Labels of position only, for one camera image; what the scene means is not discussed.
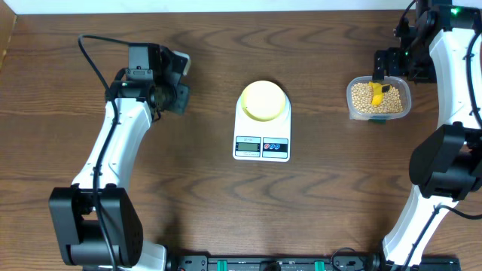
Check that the cardboard box edge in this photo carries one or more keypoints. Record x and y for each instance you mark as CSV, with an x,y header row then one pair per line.
x,y
7,23

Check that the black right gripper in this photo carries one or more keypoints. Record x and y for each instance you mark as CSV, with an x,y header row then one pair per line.
x,y
392,54

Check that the clear plastic container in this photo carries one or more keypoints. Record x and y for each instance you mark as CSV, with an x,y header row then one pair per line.
x,y
398,83

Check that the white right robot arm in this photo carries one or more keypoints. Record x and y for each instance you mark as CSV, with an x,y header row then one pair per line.
x,y
442,48

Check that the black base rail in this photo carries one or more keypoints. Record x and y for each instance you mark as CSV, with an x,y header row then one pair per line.
x,y
344,259

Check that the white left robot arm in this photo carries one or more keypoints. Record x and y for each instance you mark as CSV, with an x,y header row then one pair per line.
x,y
94,219

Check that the yellow bowl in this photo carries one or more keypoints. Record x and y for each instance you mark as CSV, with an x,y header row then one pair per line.
x,y
263,101

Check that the soybeans pile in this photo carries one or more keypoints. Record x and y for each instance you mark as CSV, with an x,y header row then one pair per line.
x,y
362,95

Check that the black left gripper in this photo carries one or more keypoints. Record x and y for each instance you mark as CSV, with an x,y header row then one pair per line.
x,y
181,92

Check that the white digital kitchen scale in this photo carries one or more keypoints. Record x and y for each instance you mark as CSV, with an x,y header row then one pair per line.
x,y
262,141

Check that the yellow plastic scoop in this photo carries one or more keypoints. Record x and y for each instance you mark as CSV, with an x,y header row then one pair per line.
x,y
377,93

